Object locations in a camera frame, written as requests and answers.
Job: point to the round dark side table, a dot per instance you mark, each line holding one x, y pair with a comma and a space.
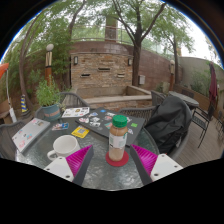
185, 98

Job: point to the closed dark red umbrella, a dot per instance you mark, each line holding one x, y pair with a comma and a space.
213, 86

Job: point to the grey wicker chair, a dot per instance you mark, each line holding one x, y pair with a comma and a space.
158, 98
140, 113
71, 100
8, 136

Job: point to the black laptop with stickers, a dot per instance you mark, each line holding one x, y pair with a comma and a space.
100, 125

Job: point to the wooden lamp post with globe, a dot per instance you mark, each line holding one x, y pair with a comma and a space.
49, 66

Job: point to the white sticker sheet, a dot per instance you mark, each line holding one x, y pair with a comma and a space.
76, 112

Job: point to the yellow square card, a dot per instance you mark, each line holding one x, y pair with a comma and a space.
80, 132

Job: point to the small colourful sticker card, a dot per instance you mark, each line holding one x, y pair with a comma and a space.
60, 126

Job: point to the black wall lantern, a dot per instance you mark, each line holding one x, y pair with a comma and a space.
75, 60
130, 62

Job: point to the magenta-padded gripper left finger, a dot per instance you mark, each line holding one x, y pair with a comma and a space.
80, 159

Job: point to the black metal chair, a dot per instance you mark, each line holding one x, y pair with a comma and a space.
201, 121

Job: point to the white ceramic mug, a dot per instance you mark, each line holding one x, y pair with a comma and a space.
65, 146

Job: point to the leaning green tree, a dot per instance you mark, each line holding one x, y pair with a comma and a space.
24, 66

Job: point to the slim wooden lamp post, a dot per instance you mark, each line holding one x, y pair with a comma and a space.
172, 76

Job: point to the dark-trunked forked tree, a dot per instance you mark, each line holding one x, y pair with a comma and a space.
136, 63

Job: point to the silver laptop with stickers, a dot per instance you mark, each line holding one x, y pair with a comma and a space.
30, 133

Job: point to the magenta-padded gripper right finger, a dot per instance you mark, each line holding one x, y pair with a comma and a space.
146, 158

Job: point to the flat round red coaster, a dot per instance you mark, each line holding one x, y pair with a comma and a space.
116, 163

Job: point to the white umbrella pole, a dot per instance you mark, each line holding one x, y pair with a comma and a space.
10, 100

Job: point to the blue yellow striped cone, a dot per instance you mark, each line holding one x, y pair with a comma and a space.
24, 104

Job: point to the black jacket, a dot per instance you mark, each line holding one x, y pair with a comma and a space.
170, 123

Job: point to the orange patio umbrella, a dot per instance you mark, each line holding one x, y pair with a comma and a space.
3, 70

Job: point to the wooden bench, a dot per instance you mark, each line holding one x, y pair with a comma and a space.
4, 111

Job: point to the grey wall box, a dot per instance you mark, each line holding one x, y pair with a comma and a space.
142, 79

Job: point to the green-capped coffee drink bottle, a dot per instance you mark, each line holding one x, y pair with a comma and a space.
117, 143

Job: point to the green plant in blue pot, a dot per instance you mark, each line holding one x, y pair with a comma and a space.
48, 96

